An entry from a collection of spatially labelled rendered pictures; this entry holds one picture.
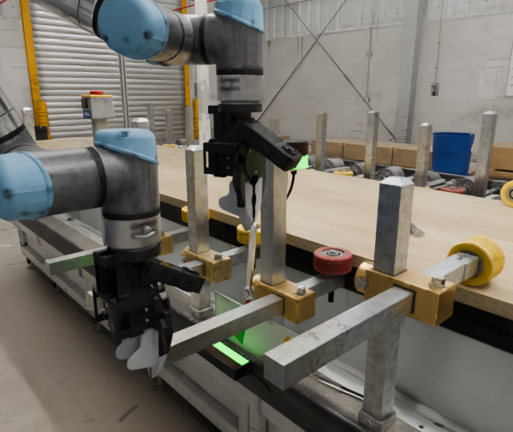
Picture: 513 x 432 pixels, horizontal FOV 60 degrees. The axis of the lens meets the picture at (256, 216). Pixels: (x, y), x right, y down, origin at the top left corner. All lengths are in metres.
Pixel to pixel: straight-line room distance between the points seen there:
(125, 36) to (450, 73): 7.96
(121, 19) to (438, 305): 0.54
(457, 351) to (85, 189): 0.71
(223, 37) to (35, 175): 0.34
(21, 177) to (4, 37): 8.42
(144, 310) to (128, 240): 0.10
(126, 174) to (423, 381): 0.71
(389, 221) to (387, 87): 8.33
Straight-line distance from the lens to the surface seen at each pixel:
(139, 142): 0.56
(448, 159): 6.52
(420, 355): 0.98
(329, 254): 0.93
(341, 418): 0.83
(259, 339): 0.92
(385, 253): 0.67
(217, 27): 0.72
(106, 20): 0.62
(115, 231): 0.59
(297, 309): 0.81
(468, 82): 8.30
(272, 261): 0.84
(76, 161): 0.55
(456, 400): 0.98
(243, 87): 0.70
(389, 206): 0.65
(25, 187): 0.52
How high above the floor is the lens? 1.22
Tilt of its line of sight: 15 degrees down
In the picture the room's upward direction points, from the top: straight up
